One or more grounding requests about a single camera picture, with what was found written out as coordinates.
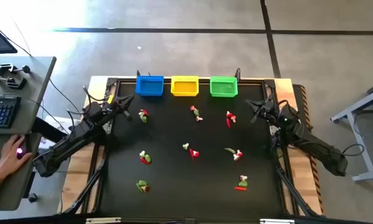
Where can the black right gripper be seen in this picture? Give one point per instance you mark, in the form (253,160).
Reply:
(269,110)

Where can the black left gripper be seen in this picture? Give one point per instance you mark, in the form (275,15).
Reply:
(112,109)

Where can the white mushroom toy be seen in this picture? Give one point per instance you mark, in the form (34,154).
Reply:
(142,153)
(185,146)
(141,114)

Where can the green bell pepper toy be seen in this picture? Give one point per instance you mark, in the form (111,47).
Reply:
(196,112)
(243,183)
(144,119)
(142,183)
(148,158)

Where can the brown mushroom toy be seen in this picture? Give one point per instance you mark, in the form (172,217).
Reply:
(146,188)

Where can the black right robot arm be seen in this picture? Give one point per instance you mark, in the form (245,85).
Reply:
(317,149)

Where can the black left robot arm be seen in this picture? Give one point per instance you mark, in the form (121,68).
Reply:
(68,143)

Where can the yellow tag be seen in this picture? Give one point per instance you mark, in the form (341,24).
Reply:
(111,99)

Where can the blue plastic basket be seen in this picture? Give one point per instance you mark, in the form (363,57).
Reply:
(150,85)

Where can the green plastic basket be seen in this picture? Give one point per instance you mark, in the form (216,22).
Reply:
(223,87)

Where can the yellow plastic basket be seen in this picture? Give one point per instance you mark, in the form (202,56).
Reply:
(185,86)

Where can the white paper sheets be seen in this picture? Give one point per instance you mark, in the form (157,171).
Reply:
(54,121)

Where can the black desk leg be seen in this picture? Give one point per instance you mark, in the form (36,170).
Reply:
(46,130)

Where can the grey side desk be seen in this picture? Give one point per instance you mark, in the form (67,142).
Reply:
(37,90)

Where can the black table mat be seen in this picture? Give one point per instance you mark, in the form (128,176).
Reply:
(174,186)

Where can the yellow black hazard tape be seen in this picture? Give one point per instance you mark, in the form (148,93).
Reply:
(316,189)

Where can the grey metal stand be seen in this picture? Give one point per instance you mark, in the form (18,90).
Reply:
(361,146)

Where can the black computer mouse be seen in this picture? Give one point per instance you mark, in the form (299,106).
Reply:
(20,152)

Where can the black desk clamp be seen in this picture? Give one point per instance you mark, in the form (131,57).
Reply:
(9,82)
(11,68)

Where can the black backlit keyboard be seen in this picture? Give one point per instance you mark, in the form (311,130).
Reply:
(3,112)

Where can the person's hand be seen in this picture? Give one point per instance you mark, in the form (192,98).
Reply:
(9,160)

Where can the black round desk foot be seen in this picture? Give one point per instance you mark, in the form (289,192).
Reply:
(32,197)

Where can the white metal bracket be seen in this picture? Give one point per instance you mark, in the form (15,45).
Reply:
(103,220)
(277,221)

